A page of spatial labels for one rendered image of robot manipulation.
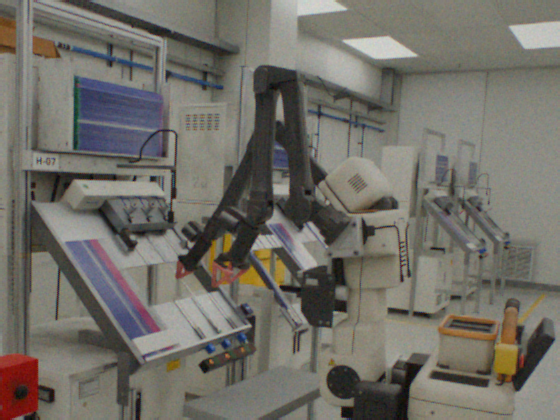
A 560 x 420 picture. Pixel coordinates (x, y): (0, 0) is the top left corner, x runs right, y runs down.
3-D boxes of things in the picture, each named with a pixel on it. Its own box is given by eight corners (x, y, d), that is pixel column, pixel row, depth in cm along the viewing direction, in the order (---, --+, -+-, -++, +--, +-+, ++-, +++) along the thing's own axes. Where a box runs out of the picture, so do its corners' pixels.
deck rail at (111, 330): (134, 374, 204) (145, 363, 201) (130, 375, 202) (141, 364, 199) (26, 212, 226) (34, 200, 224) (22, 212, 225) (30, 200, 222)
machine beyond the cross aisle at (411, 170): (485, 313, 684) (502, 134, 661) (469, 326, 616) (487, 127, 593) (364, 296, 759) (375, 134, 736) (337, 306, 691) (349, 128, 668)
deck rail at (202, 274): (243, 336, 260) (252, 326, 257) (240, 337, 259) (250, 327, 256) (147, 209, 283) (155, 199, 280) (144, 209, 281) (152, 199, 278)
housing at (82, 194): (148, 217, 280) (166, 195, 274) (66, 221, 240) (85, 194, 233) (138, 204, 283) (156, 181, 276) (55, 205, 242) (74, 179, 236)
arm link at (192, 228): (214, 230, 234) (225, 229, 242) (194, 210, 238) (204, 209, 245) (195, 254, 239) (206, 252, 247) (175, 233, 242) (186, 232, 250)
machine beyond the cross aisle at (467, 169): (509, 296, 803) (523, 144, 781) (497, 305, 735) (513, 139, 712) (402, 283, 878) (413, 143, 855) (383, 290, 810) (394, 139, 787)
